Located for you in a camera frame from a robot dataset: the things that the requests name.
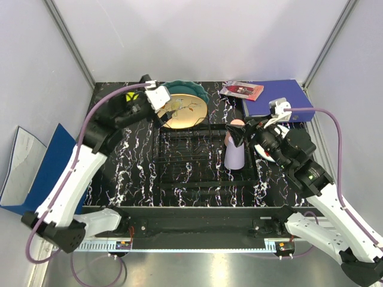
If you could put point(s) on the red cover book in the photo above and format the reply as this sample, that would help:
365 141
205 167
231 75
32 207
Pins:
242 90

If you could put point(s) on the blue open binder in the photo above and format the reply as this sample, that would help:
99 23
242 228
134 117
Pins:
34 169

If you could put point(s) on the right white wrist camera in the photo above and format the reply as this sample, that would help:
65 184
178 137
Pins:
279 111

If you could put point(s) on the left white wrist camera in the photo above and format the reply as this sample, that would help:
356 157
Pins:
157 95

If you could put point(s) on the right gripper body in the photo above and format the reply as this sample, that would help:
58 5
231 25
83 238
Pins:
269 139

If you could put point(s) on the pink plastic cup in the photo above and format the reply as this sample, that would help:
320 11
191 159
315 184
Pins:
227 136

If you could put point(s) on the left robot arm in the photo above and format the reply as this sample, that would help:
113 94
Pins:
55 219

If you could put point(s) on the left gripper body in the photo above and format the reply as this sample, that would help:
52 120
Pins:
137 109

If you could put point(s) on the black wire dish rack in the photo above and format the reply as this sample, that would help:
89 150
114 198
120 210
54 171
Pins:
194 158

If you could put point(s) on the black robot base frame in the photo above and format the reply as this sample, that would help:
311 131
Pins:
198 228

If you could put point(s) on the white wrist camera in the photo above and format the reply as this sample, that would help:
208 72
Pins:
157 95
279 111

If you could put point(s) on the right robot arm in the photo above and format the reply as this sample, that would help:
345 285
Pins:
353 244

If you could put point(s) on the watermelon pattern white plate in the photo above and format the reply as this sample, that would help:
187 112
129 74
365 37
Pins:
272 137

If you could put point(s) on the purple-blue ring binder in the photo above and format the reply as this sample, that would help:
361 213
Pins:
273 90

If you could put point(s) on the yellow bowl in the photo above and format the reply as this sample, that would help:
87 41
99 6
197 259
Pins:
131 96

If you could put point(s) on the cream bird pattern plate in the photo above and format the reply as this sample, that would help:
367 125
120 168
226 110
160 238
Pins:
190 111

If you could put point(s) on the lavender plastic cup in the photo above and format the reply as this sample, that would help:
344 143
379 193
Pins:
234 156

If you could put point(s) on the teal scalloped plate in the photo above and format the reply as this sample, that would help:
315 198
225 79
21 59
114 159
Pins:
187 87

